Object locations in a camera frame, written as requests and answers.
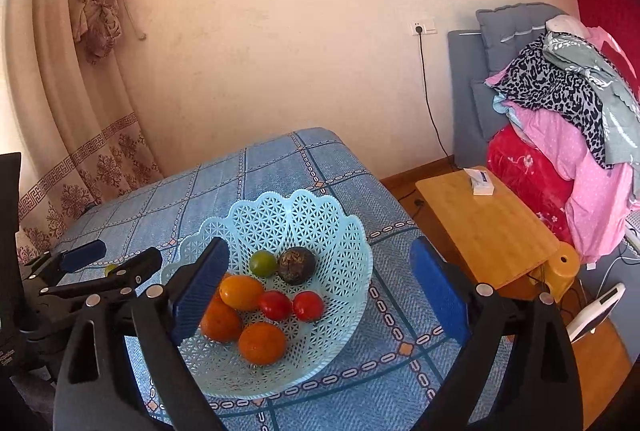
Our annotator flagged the grey floral cloth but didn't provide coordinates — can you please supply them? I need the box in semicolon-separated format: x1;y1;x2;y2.
542;28;640;164

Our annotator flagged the white cloth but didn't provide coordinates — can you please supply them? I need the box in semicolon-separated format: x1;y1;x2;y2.
545;14;591;37

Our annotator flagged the light blue lattice basket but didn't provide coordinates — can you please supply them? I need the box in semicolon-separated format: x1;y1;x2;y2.
160;190;375;399

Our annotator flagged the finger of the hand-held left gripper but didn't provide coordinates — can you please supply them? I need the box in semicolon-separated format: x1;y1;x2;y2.
39;247;164;308
20;239;107;284

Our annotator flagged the curtain tieback tassel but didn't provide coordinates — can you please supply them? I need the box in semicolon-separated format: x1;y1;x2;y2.
67;0;148;64

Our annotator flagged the pile of clothes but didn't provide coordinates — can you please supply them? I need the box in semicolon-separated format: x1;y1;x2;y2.
485;26;640;264

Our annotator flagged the grey padded chair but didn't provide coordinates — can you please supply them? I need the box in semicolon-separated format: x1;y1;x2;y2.
446;30;506;172

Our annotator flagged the round orange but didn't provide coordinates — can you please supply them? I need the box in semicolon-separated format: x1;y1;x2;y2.
200;293;244;343
237;321;287;367

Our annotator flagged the red floral blanket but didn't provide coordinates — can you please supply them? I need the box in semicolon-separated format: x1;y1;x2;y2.
487;126;581;247

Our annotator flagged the dark brown avocado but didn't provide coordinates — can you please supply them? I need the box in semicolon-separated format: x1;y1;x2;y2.
277;247;316;285

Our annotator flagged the small wooden table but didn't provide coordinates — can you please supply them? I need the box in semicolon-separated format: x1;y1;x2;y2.
415;166;561;292

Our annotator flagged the beige patterned curtain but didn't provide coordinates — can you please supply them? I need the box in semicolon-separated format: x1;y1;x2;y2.
0;0;166;267

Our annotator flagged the white electronic device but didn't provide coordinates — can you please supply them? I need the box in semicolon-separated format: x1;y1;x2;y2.
567;282;627;344

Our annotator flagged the yellow plastic stool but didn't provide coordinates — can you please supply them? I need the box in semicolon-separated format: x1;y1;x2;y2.
530;241;582;304

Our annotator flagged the red tomato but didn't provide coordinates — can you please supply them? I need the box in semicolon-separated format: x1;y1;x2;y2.
292;290;325;323
258;290;293;322

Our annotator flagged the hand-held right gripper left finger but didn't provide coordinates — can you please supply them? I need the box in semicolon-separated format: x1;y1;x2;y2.
52;237;232;431

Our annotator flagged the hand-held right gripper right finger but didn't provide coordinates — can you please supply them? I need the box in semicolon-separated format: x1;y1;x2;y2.
409;236;585;431

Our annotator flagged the grey quilted cushion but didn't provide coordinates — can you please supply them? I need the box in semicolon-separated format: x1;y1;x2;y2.
476;2;568;72

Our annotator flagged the oval yellow-orange fruit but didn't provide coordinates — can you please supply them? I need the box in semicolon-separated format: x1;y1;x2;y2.
219;275;266;311

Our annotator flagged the white flat box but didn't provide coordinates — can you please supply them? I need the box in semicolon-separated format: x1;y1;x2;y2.
462;167;497;197

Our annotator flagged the leopard print cloth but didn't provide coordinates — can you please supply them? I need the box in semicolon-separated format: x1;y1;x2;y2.
492;34;616;169

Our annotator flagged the black power cable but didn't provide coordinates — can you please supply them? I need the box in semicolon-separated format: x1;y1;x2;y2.
416;34;466;172

